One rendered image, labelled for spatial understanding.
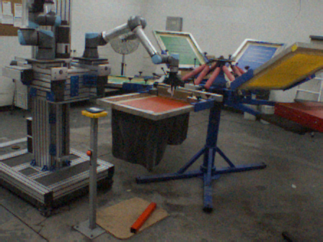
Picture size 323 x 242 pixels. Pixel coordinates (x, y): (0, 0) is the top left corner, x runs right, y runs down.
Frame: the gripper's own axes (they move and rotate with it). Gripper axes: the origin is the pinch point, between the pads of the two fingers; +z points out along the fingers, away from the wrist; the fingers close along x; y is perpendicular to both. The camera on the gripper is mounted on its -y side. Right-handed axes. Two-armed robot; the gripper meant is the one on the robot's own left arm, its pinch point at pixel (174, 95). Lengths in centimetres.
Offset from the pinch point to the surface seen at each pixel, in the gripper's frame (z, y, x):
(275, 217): 102, -93, -43
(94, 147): 31, 11, 80
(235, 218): 102, -64, -17
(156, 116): 3, -28, 61
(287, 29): -82, 28, -412
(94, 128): 17, 11, 80
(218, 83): -5, -3, -76
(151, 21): -80, 360, -412
